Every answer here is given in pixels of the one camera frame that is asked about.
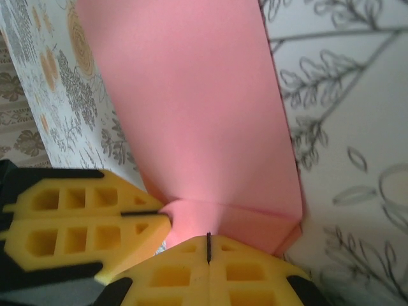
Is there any pink cloth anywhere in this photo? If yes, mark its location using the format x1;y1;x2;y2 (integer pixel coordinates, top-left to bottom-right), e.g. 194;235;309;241
75;0;307;256

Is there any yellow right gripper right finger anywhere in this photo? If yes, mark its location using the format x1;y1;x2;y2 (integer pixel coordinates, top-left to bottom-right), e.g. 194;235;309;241
207;232;316;306

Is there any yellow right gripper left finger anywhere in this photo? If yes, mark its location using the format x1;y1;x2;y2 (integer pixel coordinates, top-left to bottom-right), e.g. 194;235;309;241
75;234;210;306

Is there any floral patterned table mat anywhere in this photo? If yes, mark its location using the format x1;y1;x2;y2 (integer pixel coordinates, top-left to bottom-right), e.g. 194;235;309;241
0;0;408;306

